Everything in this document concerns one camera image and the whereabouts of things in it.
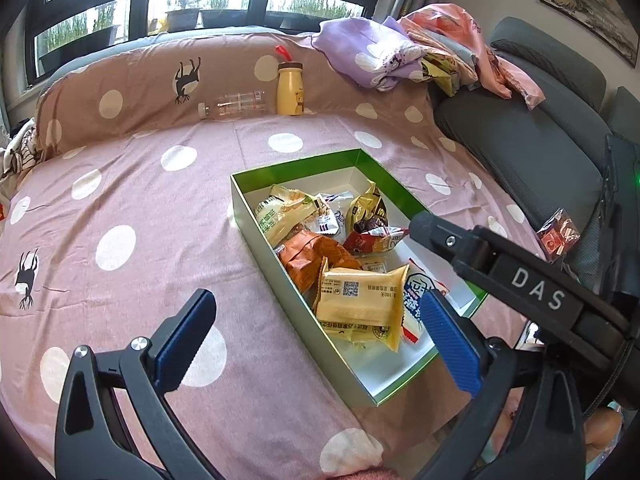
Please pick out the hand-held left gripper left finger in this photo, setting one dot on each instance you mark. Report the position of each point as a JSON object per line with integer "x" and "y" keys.
{"x": 185, "y": 340}

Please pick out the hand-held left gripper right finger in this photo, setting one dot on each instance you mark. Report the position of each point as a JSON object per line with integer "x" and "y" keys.
{"x": 447, "y": 345}

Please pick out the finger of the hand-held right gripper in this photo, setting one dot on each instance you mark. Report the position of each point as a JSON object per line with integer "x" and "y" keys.
{"x": 435, "y": 235}

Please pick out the gold and brown snack packet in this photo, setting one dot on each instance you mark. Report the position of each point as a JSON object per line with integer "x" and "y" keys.
{"x": 365, "y": 207}

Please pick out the pale yellow biscuit packet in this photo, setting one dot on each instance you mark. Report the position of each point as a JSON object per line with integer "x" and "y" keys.
{"x": 360, "y": 300}

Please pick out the yellow green snack packet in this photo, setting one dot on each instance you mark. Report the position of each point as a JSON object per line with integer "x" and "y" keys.
{"x": 272, "y": 217}

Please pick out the green cardboard box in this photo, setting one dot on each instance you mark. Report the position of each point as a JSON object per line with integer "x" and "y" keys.
{"x": 295, "y": 167}

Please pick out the person's right hand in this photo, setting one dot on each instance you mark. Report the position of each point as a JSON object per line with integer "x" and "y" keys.
{"x": 605, "y": 430}

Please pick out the white blue red packet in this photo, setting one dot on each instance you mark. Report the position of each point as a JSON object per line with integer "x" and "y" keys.
{"x": 415, "y": 305}

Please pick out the red clear-wrapped packet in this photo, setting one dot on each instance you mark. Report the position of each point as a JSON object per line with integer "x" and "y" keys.
{"x": 557, "y": 235}

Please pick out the white blue snack packet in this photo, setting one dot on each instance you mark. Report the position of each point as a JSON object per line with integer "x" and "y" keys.
{"x": 330, "y": 217}

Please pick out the grey sofa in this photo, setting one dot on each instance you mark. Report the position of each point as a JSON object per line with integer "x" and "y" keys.
{"x": 525, "y": 150}

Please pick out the orange snack packet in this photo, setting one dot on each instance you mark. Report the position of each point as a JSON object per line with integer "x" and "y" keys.
{"x": 305, "y": 260}

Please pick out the pink polka dot bedsheet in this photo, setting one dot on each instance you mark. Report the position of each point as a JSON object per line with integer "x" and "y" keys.
{"x": 150, "y": 185}

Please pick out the yellow cartoon printed cloth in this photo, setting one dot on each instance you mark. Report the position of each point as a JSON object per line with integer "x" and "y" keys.
{"x": 442, "y": 72}

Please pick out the purple printed cloth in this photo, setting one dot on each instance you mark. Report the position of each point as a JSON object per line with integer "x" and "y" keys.
{"x": 360, "y": 50}

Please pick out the yellow bear bottle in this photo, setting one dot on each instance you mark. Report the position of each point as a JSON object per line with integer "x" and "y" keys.
{"x": 290, "y": 90}

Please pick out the pink printed cloth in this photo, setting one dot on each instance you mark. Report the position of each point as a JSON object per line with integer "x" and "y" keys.
{"x": 450, "y": 25}

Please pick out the clear plastic bottle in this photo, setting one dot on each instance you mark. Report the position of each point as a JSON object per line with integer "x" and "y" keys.
{"x": 235, "y": 105}

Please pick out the striped clothing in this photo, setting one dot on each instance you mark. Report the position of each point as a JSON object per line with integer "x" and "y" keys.
{"x": 17, "y": 152}

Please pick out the brown polka dot cushion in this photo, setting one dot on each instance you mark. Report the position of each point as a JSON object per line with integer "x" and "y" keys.
{"x": 125, "y": 75}

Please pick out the dark window planter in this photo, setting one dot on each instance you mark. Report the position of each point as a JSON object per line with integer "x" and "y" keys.
{"x": 210, "y": 19}
{"x": 75, "y": 50}

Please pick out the framed wall picture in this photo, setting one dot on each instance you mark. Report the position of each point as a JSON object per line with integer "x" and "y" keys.
{"x": 590, "y": 5}

